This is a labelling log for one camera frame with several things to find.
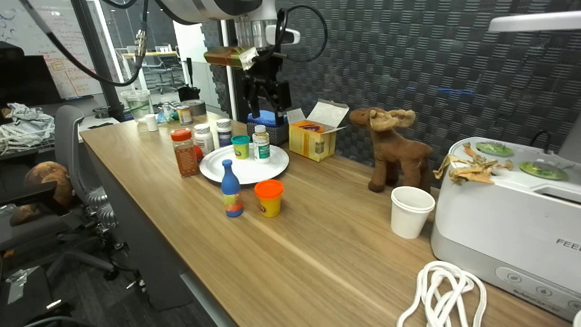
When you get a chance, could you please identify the dried leaves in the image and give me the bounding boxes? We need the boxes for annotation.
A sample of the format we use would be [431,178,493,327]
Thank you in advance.
[434,143,516,187]

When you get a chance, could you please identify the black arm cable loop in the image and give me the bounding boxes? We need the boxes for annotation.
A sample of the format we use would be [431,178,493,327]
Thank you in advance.
[275,3,331,63]

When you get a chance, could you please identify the orange lid dough can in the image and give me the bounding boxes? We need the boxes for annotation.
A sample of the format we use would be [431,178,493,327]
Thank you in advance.
[253,178,286,220]

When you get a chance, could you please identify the teal lid dough can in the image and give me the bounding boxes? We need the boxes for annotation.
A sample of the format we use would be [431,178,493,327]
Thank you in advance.
[231,132,253,162]

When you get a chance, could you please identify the white lamp bar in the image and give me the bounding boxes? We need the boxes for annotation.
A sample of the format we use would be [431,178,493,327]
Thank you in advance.
[487,9,581,34]

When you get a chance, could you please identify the small white glue bottle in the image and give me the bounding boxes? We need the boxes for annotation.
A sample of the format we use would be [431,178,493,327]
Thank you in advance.
[251,123,273,163]

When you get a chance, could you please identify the brown moose plush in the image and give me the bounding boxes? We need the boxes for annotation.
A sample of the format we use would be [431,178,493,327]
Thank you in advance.
[347,107,434,194]

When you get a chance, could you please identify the metal tin can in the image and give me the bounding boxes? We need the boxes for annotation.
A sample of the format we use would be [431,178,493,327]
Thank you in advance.
[175,98,209,125]

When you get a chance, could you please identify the dark metal pillar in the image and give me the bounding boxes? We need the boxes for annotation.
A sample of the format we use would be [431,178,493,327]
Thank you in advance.
[71,0,126,120]

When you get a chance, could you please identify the open yellow cardboard box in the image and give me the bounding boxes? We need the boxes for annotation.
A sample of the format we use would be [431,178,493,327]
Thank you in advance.
[286,98,353,163]

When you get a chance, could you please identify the black cable with metal connector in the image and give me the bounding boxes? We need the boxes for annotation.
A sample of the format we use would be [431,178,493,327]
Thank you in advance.
[17,0,151,87]

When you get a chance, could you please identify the blue folded cloth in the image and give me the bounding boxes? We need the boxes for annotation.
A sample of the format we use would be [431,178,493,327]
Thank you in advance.
[247,109,282,127]

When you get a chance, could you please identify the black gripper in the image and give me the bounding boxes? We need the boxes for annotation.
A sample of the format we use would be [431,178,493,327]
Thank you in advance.
[242,49,295,122]

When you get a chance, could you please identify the grey cloth pile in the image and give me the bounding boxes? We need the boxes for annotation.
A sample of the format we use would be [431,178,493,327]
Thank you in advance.
[0,100,59,160]

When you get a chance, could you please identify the blue bowling pin bottle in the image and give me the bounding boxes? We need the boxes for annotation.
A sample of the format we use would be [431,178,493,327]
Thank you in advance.
[220,158,247,220]

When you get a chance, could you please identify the white paper cup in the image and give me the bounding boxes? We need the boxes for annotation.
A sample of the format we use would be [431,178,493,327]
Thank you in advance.
[389,185,438,241]

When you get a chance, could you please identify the white round plate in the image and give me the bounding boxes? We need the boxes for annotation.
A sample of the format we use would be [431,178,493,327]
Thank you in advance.
[198,143,293,187]

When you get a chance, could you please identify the white rope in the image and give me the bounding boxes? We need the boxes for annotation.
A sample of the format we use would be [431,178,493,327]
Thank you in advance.
[396,260,489,327]

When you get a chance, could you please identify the black office chair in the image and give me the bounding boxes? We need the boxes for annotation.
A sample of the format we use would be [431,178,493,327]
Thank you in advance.
[51,105,144,287]

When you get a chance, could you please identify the white mug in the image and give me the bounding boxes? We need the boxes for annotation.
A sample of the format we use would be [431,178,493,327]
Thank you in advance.
[431,134,581,323]

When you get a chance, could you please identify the black appliance cable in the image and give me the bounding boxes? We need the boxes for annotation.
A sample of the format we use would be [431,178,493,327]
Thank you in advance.
[529,129,556,152]

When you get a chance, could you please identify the spice jar with red lid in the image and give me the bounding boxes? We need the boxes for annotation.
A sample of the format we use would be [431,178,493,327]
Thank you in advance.
[169,127,204,178]

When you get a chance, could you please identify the brown round plush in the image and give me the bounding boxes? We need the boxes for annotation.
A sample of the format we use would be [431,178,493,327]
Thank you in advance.
[24,160,79,211]

